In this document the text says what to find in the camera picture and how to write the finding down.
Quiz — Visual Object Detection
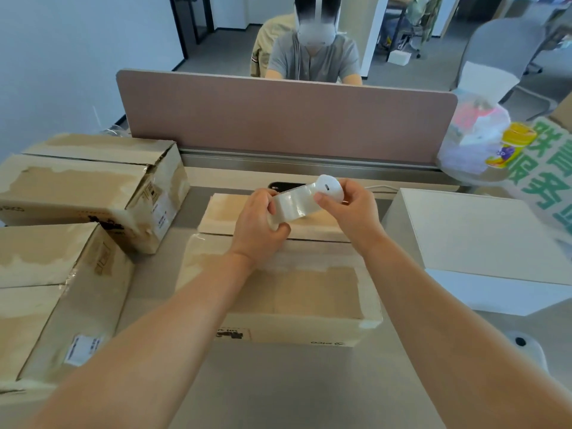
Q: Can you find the person's left hand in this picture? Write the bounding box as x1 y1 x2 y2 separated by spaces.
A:
227 188 291 265

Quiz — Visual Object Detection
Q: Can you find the person's right hand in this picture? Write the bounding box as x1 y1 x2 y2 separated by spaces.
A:
313 178 386 256

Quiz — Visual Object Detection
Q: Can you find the clear packing tape roll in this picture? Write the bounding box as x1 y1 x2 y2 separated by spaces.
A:
267 174 345 231

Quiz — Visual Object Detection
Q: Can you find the person's right forearm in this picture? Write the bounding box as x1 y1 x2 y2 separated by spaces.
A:
353 228 572 429

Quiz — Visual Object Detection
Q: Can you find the person's left forearm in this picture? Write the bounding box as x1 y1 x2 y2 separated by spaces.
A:
24 252 257 429

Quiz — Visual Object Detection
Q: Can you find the black phone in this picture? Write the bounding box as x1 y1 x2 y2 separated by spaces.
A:
268 181 307 194

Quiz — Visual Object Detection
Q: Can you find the open worn cardboard box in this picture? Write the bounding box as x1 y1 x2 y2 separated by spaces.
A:
176 193 384 348

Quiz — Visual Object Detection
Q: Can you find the pink desk divider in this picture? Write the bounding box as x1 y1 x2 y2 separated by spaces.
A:
116 69 461 184

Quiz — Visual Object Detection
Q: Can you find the clear plastic bag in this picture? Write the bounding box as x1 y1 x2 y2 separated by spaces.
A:
436 89 513 175

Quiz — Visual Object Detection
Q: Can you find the chair with beige jacket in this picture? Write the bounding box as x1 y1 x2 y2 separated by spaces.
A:
250 13 298 79

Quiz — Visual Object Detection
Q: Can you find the yellow bottle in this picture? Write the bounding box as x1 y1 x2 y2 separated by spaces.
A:
486 122 538 170

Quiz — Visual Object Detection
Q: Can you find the worn cardboard box torn top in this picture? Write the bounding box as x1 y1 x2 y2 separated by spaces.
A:
0 133 191 255

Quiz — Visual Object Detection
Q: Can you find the white paper sheet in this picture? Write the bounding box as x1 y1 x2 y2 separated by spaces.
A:
455 61 522 104

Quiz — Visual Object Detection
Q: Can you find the white bag green print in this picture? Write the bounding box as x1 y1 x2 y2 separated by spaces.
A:
504 115 572 246

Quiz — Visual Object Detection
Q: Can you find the grey office chair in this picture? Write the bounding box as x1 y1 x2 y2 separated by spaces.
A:
450 18 560 122

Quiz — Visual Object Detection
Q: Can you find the worn cardboard box white label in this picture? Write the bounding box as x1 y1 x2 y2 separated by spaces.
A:
0 222 135 395

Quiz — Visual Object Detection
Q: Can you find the white round device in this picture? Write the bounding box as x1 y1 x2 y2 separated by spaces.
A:
504 330 551 377

